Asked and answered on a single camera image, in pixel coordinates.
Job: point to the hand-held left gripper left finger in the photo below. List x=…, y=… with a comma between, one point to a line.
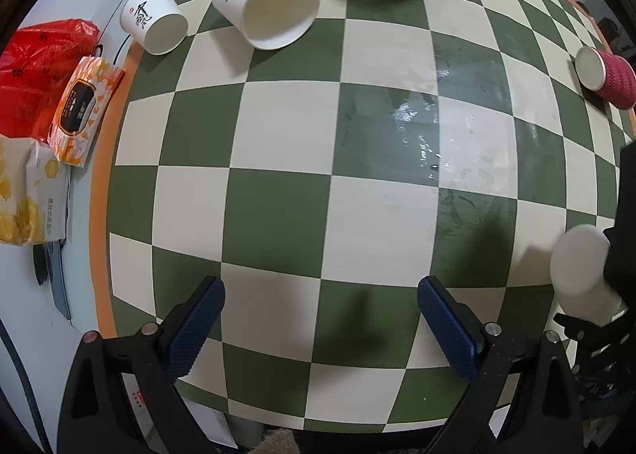
x=191, y=330

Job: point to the small printed white paper cup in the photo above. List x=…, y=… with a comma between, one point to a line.
x=154, y=19

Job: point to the yellow and white tissue pack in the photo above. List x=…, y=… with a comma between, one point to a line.
x=27, y=190

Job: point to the red ribbed paper cup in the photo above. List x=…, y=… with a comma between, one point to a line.
x=608, y=76

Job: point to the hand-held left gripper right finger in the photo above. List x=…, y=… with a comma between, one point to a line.
x=449, y=330

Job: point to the white cardboard box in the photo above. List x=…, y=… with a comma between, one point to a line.
x=213, y=426

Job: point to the green and cream checkered mat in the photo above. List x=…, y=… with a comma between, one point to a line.
x=278, y=215

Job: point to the red plastic bag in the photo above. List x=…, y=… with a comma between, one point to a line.
x=35, y=81

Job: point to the plain white paper cup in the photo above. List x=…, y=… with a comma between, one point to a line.
x=581, y=270

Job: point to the beige fluffy rug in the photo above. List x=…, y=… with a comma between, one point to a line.
x=273, y=443

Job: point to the grey blue flat object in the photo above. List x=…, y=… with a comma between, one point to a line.
x=55, y=280

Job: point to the orange wet wipes packet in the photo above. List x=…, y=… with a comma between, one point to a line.
x=84, y=111

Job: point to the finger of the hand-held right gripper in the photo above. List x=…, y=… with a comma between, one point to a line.
x=625, y=235
x=603, y=339

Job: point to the large printed white paper cup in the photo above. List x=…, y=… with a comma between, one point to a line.
x=268, y=6

